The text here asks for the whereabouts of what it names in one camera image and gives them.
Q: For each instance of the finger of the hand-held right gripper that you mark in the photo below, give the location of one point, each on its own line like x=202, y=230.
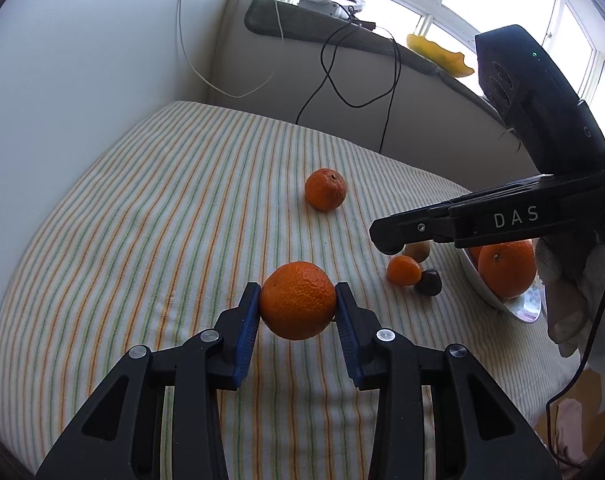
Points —
x=407, y=227

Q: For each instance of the white floral plate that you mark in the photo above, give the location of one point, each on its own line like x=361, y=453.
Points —
x=525, y=311

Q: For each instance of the white adapter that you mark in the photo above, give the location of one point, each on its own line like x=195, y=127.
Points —
x=327, y=8

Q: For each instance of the medium tangerine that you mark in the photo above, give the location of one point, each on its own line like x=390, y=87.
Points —
x=297, y=300

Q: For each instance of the yellow melon rind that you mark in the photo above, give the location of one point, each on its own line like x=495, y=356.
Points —
x=440, y=55

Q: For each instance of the tangerine with dark stem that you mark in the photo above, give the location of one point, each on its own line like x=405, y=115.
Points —
x=325, y=189

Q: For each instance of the pink cloth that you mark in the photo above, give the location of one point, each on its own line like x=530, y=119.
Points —
x=572, y=430

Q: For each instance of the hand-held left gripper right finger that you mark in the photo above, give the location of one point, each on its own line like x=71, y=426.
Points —
x=350, y=345

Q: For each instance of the person's right hand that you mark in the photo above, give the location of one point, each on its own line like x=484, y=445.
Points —
x=567, y=300

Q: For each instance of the white window frame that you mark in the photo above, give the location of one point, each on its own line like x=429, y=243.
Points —
x=440, y=0

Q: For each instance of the striped tablecloth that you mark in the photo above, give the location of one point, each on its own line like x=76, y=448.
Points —
x=132, y=235

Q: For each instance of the dark plum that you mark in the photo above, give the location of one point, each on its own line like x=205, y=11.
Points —
x=429, y=283

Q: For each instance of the small tangerine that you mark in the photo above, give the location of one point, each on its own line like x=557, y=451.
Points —
x=404, y=270

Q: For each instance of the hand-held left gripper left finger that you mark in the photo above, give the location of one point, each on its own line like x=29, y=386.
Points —
x=245, y=340

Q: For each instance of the green round fruit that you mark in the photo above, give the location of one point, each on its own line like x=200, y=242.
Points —
x=418, y=252

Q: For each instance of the white refrigerator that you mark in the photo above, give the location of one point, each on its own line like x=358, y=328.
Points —
x=57, y=60

